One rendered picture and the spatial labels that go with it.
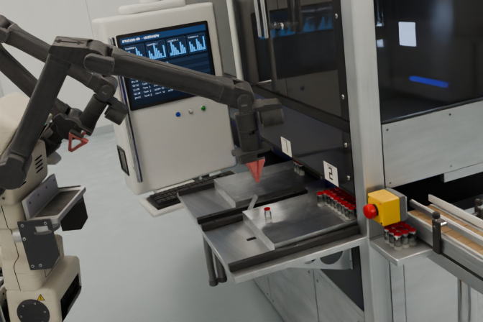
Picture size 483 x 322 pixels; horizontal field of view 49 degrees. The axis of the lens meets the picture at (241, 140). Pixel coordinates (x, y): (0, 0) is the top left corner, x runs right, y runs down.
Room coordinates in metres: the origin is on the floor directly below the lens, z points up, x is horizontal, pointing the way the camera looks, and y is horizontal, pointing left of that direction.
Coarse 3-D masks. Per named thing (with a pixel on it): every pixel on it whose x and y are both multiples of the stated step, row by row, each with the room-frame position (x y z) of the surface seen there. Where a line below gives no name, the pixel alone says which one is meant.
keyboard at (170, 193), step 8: (216, 176) 2.17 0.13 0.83; (224, 176) 2.15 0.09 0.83; (192, 184) 2.11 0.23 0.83; (200, 184) 2.10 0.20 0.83; (160, 192) 2.07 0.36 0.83; (168, 192) 2.06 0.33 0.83; (176, 192) 2.05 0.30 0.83; (152, 200) 2.02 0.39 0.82; (160, 200) 1.98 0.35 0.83; (168, 200) 1.97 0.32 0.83; (176, 200) 1.98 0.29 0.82; (160, 208) 1.94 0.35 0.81
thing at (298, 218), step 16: (256, 208) 1.58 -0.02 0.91; (272, 208) 1.60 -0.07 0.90; (288, 208) 1.62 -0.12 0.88; (304, 208) 1.60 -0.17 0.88; (320, 208) 1.58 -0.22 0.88; (256, 224) 1.46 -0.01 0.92; (272, 224) 1.52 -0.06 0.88; (288, 224) 1.50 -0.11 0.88; (304, 224) 1.49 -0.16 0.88; (320, 224) 1.47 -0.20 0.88; (336, 224) 1.39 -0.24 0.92; (352, 224) 1.40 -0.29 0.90; (272, 240) 1.41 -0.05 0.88; (288, 240) 1.34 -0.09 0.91; (304, 240) 1.35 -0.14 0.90
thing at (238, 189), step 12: (264, 168) 1.96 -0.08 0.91; (276, 168) 1.97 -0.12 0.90; (288, 168) 1.99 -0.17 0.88; (216, 180) 1.90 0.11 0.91; (228, 180) 1.91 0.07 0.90; (240, 180) 1.93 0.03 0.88; (252, 180) 1.92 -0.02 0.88; (264, 180) 1.90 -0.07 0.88; (276, 180) 1.88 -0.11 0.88; (288, 180) 1.86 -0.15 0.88; (300, 180) 1.85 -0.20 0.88; (312, 180) 1.83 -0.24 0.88; (324, 180) 1.75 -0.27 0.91; (228, 192) 1.83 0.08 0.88; (240, 192) 1.82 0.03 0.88; (252, 192) 1.80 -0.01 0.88; (264, 192) 1.78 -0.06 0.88; (276, 192) 1.70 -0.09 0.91; (288, 192) 1.71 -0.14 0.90; (240, 204) 1.66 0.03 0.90
